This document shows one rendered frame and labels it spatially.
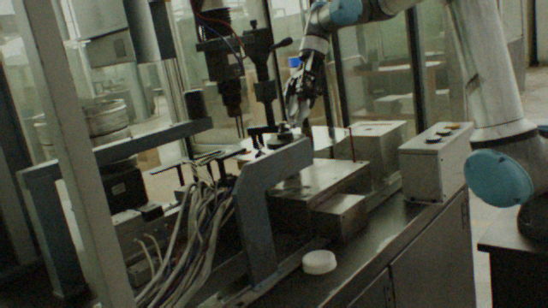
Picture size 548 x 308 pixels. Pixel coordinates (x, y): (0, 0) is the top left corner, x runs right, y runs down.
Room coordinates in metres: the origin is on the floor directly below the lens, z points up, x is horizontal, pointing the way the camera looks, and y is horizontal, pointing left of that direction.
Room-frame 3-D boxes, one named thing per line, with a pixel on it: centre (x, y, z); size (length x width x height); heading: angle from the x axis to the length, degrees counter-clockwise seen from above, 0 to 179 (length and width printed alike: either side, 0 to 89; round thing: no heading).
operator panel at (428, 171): (1.18, -0.43, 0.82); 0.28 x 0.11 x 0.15; 137
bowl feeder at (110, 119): (1.58, 0.67, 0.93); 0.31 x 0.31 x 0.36
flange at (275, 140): (1.19, -0.02, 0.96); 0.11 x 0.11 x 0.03
